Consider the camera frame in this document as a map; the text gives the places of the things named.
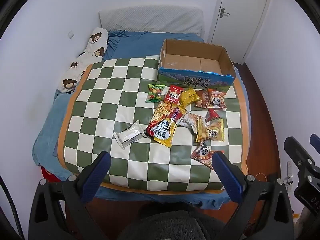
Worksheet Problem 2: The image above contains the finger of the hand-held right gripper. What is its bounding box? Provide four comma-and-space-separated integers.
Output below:
284, 136, 316, 172
309, 133, 320, 153

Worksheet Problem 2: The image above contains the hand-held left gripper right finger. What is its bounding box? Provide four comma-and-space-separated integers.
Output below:
212, 151, 295, 240

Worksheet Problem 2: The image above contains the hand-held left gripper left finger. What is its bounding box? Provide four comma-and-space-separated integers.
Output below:
29, 151, 112, 240

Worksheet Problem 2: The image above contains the panda snack packet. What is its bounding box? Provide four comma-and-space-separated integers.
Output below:
206, 90, 227, 110
190, 140, 225, 170

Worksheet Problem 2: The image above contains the yellow chips packet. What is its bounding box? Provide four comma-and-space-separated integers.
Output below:
195, 118, 225, 143

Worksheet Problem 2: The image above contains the clear white snack packet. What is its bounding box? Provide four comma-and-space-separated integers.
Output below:
113, 120, 147, 150

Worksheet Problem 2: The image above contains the orange brown snack packet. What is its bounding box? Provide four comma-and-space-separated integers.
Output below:
194, 89, 213, 109

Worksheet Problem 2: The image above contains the yellow red noodle packet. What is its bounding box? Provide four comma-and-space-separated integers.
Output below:
144, 101, 187, 147

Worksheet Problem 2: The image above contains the green gumball candy packet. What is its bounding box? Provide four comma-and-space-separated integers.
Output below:
146, 84, 166, 103

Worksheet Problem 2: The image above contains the cardboard box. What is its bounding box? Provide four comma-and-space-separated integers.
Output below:
157, 39, 236, 92

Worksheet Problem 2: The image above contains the white power strip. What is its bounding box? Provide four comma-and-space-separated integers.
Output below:
286, 160, 293, 193

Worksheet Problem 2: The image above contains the red object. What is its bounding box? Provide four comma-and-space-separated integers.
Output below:
40, 167, 62, 183

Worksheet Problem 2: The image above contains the red triangular snack packet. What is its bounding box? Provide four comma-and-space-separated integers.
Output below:
205, 108, 220, 123

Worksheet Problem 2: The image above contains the blue bed sheet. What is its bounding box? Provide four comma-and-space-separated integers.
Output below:
32, 30, 250, 211

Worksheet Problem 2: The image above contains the white pictured snack packet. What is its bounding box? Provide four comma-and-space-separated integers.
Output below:
176, 111, 202, 134

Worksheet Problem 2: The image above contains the green white checkered mat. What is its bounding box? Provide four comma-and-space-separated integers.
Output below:
57, 55, 251, 195

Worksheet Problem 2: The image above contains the gold foil snack packet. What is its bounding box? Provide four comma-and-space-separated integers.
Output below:
179, 87, 202, 108

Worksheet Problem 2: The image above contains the red crown snack packet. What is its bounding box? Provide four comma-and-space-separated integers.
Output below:
164, 85, 185, 104

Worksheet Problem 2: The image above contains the bear print white pillow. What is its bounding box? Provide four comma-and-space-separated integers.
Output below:
55, 27, 109, 94

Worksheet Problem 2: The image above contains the white door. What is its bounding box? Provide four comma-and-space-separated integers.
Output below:
209, 0, 274, 58

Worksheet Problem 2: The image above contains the black cable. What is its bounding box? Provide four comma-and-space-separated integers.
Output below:
0, 175, 25, 240

